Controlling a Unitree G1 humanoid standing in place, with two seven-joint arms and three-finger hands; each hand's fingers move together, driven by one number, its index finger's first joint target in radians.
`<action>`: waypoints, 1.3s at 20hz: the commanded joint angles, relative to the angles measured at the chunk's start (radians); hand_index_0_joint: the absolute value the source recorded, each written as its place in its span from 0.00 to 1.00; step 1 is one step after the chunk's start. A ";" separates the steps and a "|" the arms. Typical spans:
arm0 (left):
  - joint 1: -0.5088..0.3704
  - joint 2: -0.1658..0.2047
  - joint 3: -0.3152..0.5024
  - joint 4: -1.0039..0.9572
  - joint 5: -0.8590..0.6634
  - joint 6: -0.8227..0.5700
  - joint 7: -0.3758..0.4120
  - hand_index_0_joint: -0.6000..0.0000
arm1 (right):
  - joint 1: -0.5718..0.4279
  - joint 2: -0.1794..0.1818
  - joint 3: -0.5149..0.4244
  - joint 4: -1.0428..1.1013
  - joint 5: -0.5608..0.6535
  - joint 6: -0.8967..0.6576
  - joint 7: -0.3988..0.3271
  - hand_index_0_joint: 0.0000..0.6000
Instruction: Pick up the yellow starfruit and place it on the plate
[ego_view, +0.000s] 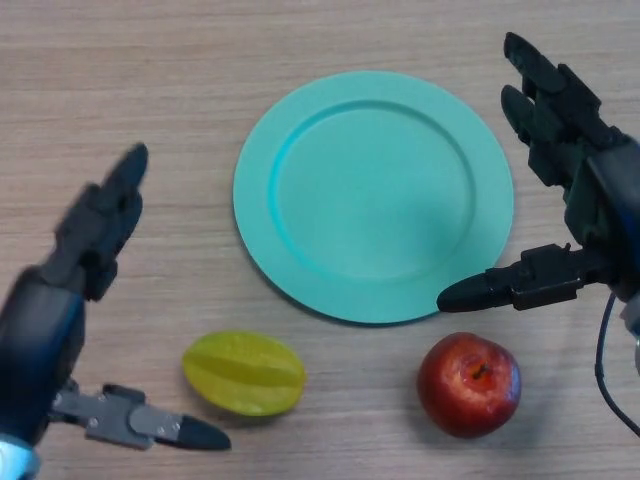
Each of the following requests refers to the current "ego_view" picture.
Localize yellow starfruit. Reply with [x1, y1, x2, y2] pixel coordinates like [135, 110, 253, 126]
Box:
[181, 329, 307, 417]

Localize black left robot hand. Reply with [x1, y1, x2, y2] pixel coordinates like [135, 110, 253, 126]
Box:
[0, 142, 232, 452]

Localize teal green round plate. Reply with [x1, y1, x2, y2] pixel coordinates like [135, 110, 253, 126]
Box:
[232, 69, 515, 327]

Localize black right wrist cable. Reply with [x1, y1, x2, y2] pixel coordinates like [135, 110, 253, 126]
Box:
[593, 293, 640, 436]

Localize red apple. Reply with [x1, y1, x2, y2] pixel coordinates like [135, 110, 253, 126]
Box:
[416, 331, 522, 439]

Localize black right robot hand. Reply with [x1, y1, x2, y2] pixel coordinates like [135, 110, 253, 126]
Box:
[436, 32, 640, 314]

